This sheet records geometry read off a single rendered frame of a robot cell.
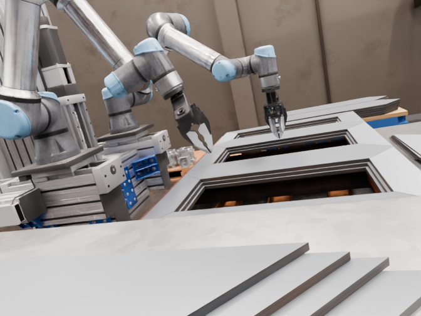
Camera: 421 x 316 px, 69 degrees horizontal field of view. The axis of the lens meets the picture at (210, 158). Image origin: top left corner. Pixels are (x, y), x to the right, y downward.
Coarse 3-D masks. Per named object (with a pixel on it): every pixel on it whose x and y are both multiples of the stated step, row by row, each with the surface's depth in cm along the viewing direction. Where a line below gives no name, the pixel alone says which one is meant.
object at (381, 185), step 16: (288, 128) 175; (256, 144) 149; (272, 144) 146; (288, 144) 143; (224, 160) 142; (368, 160) 95; (224, 176) 109; (240, 176) 108; (256, 176) 105; (272, 176) 104; (288, 176) 102; (304, 176) 100; (192, 192) 103
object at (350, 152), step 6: (354, 144) 111; (336, 150) 109; (342, 150) 107; (348, 150) 106; (354, 150) 105; (360, 150) 103; (342, 156) 102; (348, 156) 100; (354, 156) 99; (360, 156) 98; (366, 156) 97
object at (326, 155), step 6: (318, 150) 114; (324, 150) 112; (330, 150) 110; (318, 156) 107; (324, 156) 106; (330, 156) 104; (336, 156) 103; (318, 162) 101; (324, 162) 100; (330, 162) 98
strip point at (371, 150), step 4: (360, 144) 110; (364, 144) 109; (368, 144) 108; (372, 144) 107; (364, 148) 105; (368, 148) 104; (372, 148) 103; (376, 148) 102; (380, 148) 101; (384, 148) 100; (388, 148) 99; (368, 152) 100; (372, 152) 99; (376, 152) 98; (380, 152) 97; (368, 156) 96; (372, 156) 95
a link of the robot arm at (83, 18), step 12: (60, 0) 92; (72, 0) 93; (84, 0) 95; (72, 12) 94; (84, 12) 94; (84, 24) 94; (96, 24) 95; (96, 36) 95; (108, 36) 96; (96, 48) 98; (108, 48) 96; (120, 48) 97; (108, 60) 98; (120, 60) 96
